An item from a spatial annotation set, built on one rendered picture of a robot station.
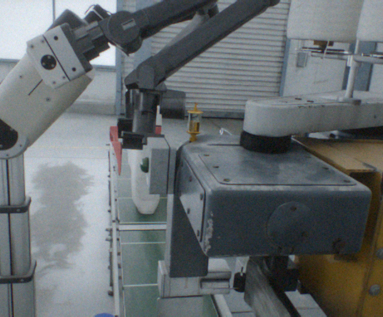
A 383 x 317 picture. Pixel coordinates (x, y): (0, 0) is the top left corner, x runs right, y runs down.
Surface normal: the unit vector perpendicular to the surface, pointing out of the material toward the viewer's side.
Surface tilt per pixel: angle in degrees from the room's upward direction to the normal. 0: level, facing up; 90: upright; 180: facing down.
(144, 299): 0
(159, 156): 90
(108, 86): 90
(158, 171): 90
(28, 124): 115
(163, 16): 74
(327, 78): 91
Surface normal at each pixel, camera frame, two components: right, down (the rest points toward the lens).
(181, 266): 0.19, 0.29
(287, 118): 0.58, 0.27
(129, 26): 0.04, 0.00
